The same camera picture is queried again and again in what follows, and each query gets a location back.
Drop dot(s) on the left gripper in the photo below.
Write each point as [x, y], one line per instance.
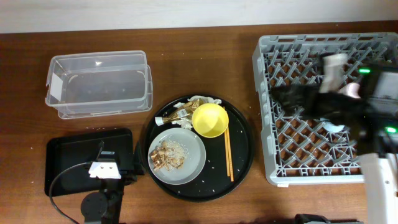
[131, 175]

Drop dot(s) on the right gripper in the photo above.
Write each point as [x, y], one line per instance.
[310, 94]

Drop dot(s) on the blue cup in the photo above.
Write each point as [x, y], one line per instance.
[330, 127]

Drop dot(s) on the pink cup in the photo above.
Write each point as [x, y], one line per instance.
[350, 90]

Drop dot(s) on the yellow bowl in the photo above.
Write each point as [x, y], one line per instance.
[210, 120]

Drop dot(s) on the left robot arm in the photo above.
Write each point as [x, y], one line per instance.
[105, 205]

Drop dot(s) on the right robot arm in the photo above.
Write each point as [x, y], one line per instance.
[369, 109]

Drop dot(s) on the grey dishwasher rack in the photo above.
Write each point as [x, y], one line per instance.
[304, 152]

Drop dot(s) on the black rectangular tray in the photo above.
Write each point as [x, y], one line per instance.
[68, 151]

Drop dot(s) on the food scraps with rice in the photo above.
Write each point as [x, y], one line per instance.
[169, 155]

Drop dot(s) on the clear plastic storage bin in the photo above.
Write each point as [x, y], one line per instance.
[99, 84]

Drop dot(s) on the grey plate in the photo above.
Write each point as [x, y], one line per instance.
[194, 162]

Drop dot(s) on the crumpled white napkin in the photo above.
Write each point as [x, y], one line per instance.
[186, 123]

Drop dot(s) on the round black serving tray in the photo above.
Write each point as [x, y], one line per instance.
[212, 182]

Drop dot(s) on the gold foil wrapper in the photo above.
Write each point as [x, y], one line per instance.
[183, 111]

